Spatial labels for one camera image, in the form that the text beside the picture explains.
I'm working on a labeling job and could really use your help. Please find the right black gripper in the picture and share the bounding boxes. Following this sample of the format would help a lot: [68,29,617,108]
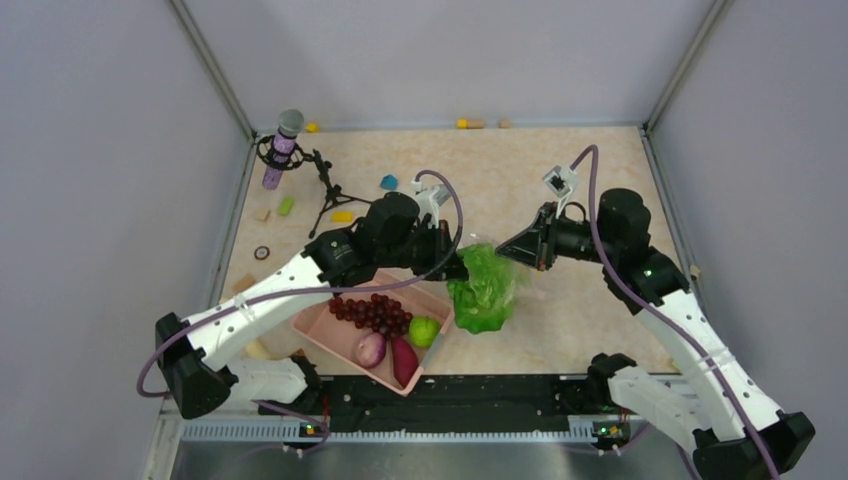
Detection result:
[496,201,618,271]

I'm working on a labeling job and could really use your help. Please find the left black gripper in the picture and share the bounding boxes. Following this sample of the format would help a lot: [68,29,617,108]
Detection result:
[378,218,471,280]

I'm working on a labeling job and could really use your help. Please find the clear zip top bag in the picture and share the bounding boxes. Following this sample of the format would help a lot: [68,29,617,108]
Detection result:
[459,239,531,313]

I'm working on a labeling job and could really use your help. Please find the green lettuce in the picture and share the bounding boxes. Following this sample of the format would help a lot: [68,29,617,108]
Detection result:
[447,243,518,334]

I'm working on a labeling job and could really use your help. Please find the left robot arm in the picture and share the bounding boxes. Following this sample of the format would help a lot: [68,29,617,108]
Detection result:
[137,184,468,420]

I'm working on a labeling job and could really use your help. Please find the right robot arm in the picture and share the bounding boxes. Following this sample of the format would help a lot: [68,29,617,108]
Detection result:
[496,188,815,479]

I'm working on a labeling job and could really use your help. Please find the pink plastic basket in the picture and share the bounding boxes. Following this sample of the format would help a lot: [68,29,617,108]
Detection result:
[292,283,455,396]

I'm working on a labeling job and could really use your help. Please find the green lime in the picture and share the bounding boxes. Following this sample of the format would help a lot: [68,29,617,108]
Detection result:
[408,316,442,348]

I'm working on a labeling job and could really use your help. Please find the dark red grapes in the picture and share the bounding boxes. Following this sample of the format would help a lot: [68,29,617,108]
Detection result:
[328,293,413,338]

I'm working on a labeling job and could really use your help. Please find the red sweet potato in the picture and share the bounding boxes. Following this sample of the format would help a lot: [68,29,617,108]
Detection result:
[391,337,419,388]

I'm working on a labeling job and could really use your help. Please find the blue block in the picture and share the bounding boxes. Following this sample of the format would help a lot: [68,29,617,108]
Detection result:
[379,174,399,191]

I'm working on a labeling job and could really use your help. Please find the red onion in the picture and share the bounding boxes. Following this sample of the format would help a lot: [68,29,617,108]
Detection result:
[353,332,387,369]

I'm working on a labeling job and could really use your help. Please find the yellow and wood cylinder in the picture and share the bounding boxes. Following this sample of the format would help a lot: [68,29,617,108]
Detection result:
[456,118,487,130]

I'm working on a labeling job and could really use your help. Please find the green block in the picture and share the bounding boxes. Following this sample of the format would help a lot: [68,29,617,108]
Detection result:
[276,196,295,216]

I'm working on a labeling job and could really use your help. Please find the small wooden cube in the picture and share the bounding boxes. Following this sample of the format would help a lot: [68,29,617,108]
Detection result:
[254,209,271,223]

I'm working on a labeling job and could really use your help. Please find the cream wooden cylinder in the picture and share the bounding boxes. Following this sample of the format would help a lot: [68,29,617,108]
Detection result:
[243,339,273,361]

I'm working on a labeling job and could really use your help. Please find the purple microphone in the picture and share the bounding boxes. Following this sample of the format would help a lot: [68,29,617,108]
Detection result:
[262,108,305,190]

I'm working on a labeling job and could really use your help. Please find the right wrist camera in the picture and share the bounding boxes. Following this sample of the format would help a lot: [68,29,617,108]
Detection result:
[542,165,579,217]

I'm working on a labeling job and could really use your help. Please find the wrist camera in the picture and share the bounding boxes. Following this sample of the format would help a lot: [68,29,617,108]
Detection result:
[412,182,452,228]
[542,165,579,217]

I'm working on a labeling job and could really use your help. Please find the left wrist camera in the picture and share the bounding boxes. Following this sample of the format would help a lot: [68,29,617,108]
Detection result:
[412,182,452,228]

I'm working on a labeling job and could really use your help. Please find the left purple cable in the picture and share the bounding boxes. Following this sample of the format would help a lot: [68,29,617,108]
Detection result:
[135,169,465,400]

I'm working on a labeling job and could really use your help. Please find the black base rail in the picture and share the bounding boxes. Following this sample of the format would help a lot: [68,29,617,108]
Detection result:
[290,374,633,437]

